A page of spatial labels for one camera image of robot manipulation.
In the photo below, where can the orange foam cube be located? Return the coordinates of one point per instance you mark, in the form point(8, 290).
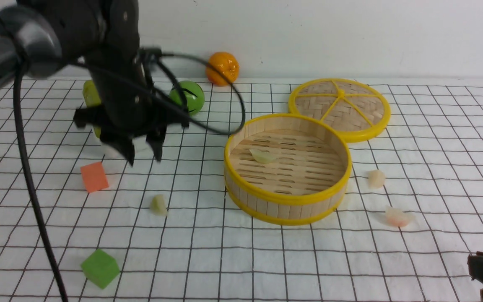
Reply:
point(94, 177)

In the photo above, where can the white black-grid tablecloth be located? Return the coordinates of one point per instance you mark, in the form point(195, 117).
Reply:
point(207, 249)

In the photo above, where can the bamboo steamer lid yellow rim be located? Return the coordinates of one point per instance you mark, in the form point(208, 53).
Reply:
point(356, 111)

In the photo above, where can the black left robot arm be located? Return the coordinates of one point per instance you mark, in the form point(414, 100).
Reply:
point(38, 38)

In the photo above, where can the pale green dumpling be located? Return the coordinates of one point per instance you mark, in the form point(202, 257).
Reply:
point(158, 205)

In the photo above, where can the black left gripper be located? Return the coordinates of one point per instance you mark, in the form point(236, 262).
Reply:
point(130, 105)

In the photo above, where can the orange toy fruit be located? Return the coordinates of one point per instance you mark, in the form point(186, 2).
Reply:
point(228, 68)

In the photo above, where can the green toy ball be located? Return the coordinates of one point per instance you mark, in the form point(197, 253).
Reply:
point(194, 94)

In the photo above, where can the green foam cube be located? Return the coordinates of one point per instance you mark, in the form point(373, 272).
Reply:
point(100, 268)

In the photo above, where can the pale yellow-white dumpling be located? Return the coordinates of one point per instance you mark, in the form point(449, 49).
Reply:
point(262, 156)

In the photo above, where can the bamboo steamer tray yellow rim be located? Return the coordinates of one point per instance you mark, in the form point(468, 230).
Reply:
point(305, 184)

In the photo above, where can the pink-white dumpling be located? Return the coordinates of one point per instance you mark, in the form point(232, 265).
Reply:
point(397, 218)

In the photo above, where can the green lidded white box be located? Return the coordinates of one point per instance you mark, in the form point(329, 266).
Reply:
point(92, 99)

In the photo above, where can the cream white dumpling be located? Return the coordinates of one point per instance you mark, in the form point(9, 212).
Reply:
point(376, 179)

